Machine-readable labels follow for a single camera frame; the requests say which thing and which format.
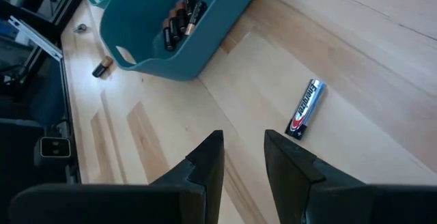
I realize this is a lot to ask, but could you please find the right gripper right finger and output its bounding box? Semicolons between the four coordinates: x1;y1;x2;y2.
264;129;437;224

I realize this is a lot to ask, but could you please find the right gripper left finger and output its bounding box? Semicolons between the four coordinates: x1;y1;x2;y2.
9;130;225;224

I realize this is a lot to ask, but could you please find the blue plastic bin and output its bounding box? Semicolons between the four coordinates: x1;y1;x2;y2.
99;0;269;81

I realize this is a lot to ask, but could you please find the dark blue chair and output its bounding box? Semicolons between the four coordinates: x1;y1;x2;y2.
0;59;69;184

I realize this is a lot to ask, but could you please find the white metal bar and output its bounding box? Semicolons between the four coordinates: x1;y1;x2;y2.
7;14;64;61

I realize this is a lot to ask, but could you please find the black table-level camera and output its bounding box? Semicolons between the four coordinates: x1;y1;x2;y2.
33;135;72;167

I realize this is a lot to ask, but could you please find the black aluminium table frame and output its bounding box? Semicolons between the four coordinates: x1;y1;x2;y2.
0;0;83;186

